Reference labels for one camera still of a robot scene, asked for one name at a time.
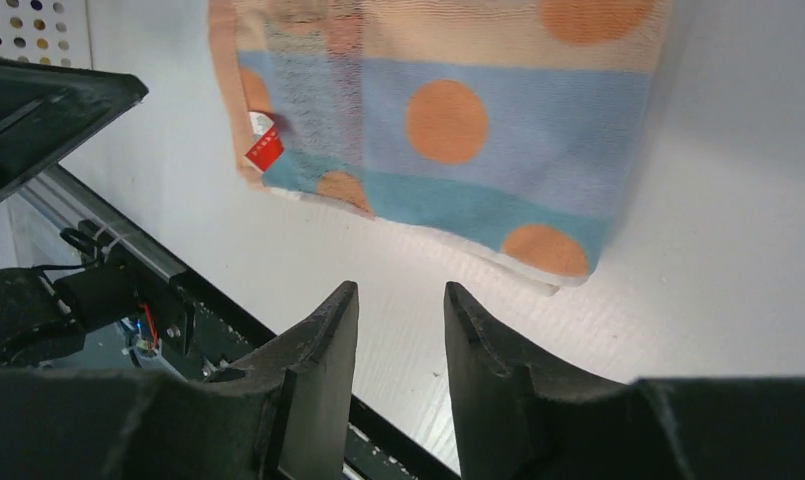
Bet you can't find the orange polka dot towel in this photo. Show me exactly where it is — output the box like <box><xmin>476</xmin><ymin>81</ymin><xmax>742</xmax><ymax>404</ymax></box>
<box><xmin>208</xmin><ymin>1</ymin><xmax>673</xmax><ymax>292</ymax></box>

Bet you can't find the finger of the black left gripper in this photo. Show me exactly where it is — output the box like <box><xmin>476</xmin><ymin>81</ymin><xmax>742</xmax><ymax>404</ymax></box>
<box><xmin>0</xmin><ymin>57</ymin><xmax>149</xmax><ymax>203</ymax></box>

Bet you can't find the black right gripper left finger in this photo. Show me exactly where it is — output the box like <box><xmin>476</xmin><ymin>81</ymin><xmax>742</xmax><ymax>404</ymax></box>
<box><xmin>206</xmin><ymin>281</ymin><xmax>359</xmax><ymax>479</ymax></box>

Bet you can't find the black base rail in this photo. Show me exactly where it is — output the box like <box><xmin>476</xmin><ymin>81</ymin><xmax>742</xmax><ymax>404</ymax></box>
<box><xmin>20</xmin><ymin>167</ymin><xmax>457</xmax><ymax>479</ymax></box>

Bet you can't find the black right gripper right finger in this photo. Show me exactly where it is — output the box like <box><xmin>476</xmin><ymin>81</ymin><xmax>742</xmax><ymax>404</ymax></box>
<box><xmin>444</xmin><ymin>282</ymin><xmax>641</xmax><ymax>479</ymax></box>

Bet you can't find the white plastic basket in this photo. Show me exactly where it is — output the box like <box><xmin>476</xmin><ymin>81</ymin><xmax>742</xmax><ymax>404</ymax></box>
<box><xmin>0</xmin><ymin>0</ymin><xmax>92</xmax><ymax>69</ymax></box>

